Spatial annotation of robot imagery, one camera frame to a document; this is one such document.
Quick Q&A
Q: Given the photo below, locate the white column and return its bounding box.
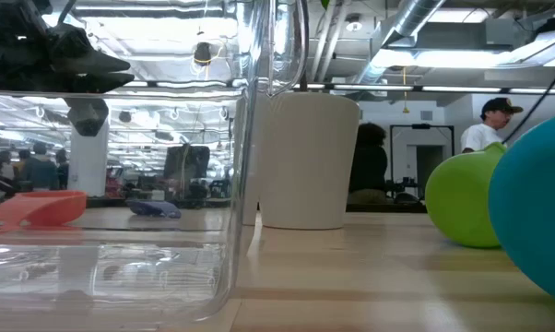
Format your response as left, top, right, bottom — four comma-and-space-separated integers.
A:
67, 117, 111, 197

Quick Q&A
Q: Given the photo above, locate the black metal frame stand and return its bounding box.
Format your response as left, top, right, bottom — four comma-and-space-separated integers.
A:
389, 123, 455, 185

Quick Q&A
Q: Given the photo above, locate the orange measuring cup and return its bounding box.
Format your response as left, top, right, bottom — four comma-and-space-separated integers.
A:
0, 190, 89, 234

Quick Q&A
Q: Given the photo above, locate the yellow hanging cord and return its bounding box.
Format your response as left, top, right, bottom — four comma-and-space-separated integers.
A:
400, 66, 410, 114

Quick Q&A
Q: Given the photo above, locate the black power cable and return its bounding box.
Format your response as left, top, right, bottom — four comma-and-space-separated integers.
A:
502, 41, 555, 145

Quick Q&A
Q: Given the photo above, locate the clear plastic basket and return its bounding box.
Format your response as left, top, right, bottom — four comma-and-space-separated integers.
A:
0, 0, 311, 324

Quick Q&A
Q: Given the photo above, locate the black monitor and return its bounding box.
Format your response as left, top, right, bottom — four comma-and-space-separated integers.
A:
163, 144, 211, 182

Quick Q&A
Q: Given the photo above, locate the silver ventilation duct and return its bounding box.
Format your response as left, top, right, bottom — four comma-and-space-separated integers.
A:
355, 0, 447, 85

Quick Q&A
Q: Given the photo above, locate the white plant pot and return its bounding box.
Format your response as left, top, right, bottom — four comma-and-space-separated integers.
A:
242, 91, 361, 231

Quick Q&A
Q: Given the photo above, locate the green measuring cup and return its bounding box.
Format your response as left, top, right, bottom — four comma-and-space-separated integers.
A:
424, 141, 509, 249

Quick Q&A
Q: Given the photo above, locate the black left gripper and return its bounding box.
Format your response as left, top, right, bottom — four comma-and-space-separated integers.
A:
0, 0, 136, 93

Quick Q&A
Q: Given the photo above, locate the teal measuring cup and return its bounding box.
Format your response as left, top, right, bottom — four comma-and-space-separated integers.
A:
488, 110, 555, 306

